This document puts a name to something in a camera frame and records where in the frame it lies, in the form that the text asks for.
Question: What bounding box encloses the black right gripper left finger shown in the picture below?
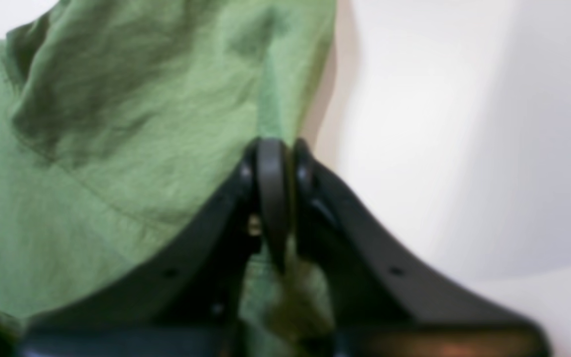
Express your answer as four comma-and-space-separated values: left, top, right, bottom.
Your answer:
15, 138, 290, 357

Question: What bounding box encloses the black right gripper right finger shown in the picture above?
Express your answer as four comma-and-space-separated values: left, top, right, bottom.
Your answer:
293, 139, 552, 357

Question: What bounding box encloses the green t-shirt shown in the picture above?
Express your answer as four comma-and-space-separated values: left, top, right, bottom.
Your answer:
0, 0, 336, 357

